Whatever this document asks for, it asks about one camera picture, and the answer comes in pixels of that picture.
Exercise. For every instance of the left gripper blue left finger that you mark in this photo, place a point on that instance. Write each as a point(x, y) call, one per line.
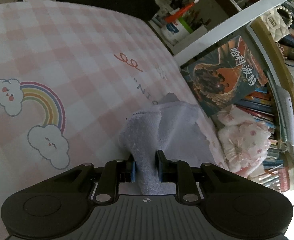
point(120, 170)

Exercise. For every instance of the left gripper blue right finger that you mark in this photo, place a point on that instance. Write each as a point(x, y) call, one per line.
point(172, 171)

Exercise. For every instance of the grey and beige sweater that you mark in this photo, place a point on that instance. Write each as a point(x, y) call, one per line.
point(181, 130)

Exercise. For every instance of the pink white plush bunny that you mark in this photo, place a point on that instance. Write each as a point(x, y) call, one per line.
point(244, 140)

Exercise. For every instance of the pink checkered desk mat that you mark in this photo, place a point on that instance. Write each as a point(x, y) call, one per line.
point(70, 77)

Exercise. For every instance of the row of leaning books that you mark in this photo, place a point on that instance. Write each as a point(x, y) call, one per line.
point(261, 105)

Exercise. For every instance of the Harry Potter book box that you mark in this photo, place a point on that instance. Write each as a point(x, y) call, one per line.
point(224, 76)

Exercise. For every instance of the red boxed book set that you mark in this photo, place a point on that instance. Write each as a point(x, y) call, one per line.
point(276, 178)

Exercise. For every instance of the white green tub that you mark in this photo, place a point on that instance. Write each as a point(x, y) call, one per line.
point(176, 31)

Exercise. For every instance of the red tassel ornament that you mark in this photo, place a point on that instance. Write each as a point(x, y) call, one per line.
point(180, 12)

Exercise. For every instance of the white metal shelf frame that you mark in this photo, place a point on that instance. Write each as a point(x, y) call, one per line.
point(247, 20)

